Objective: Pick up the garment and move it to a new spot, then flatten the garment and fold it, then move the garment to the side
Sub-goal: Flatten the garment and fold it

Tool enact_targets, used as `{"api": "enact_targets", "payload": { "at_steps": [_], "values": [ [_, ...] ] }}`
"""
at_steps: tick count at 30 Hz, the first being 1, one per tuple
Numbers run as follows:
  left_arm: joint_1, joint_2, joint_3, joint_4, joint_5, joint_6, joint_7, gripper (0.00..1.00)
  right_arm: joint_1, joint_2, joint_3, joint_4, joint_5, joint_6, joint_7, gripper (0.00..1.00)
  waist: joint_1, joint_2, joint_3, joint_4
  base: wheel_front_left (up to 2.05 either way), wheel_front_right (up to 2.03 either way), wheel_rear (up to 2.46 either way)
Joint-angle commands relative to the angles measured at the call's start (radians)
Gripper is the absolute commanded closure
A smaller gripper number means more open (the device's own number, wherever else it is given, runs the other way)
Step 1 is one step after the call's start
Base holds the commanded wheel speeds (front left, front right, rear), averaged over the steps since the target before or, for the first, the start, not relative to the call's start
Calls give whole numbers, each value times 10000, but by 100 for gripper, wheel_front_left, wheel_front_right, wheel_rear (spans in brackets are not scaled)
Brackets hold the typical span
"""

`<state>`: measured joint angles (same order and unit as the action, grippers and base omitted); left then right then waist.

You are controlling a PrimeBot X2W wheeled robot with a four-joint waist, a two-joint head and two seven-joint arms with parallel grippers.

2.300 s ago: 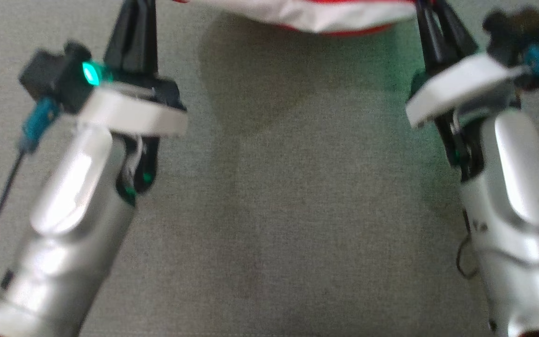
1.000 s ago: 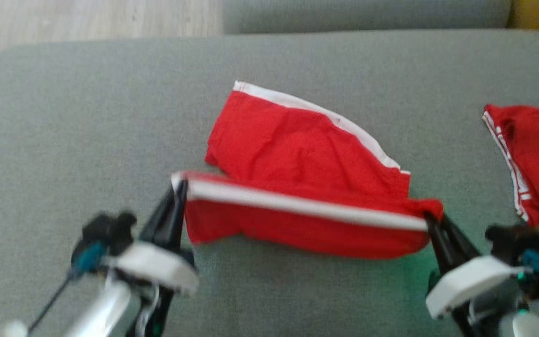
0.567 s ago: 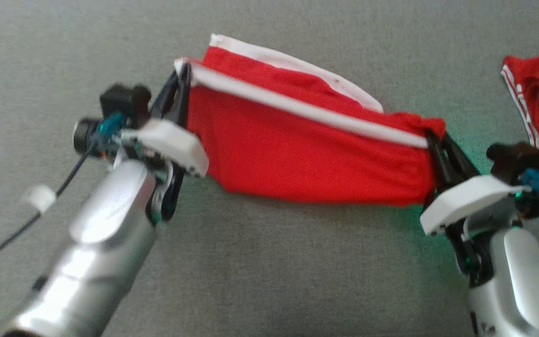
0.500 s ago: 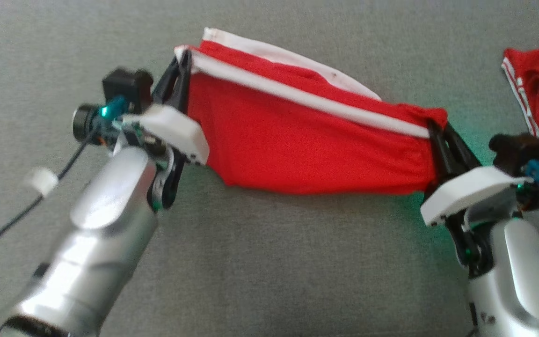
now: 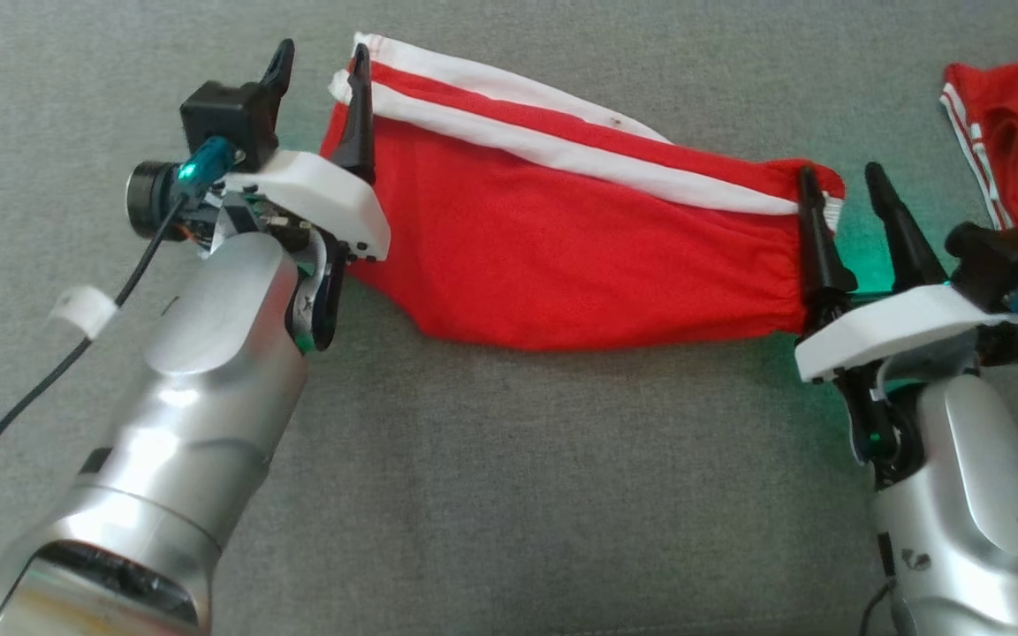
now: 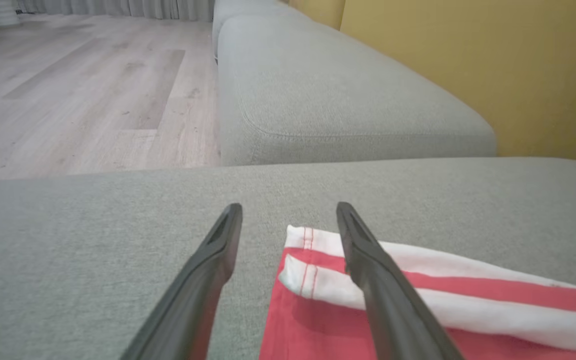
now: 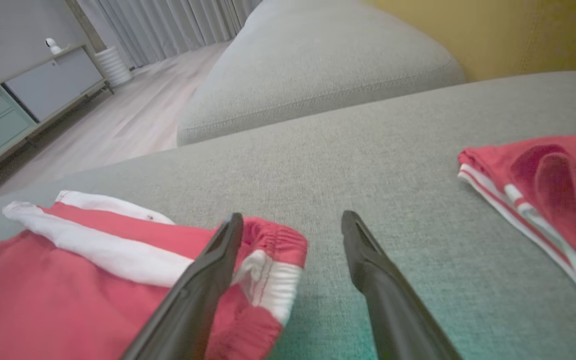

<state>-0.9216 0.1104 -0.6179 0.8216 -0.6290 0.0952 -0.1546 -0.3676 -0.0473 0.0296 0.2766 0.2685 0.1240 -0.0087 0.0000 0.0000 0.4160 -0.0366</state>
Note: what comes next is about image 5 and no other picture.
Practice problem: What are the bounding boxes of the red shorts with white stripe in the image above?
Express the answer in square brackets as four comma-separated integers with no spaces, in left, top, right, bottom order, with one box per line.
[320,33,847,352]

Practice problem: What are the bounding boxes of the white tape tag on cable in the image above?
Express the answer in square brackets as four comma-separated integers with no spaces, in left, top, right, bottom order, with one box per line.
[49,284,120,341]

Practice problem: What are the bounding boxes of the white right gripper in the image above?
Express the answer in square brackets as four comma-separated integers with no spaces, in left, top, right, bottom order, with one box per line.
[794,162,1018,488]

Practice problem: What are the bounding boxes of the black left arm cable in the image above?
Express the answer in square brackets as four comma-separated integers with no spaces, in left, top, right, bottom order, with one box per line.
[0,190,194,541]

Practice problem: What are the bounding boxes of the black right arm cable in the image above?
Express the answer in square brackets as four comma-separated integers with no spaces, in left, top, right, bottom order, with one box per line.
[856,579,897,636]

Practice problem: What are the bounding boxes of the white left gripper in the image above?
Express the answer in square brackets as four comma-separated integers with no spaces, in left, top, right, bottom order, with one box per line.
[209,38,391,354]

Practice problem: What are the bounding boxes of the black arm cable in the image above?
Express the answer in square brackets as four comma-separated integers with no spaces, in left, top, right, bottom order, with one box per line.
[0,190,194,541]
[856,579,897,636]

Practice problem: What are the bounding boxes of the large grey sofa seat cushion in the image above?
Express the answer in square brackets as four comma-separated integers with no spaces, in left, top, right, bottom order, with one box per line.
[0,0,1018,636]

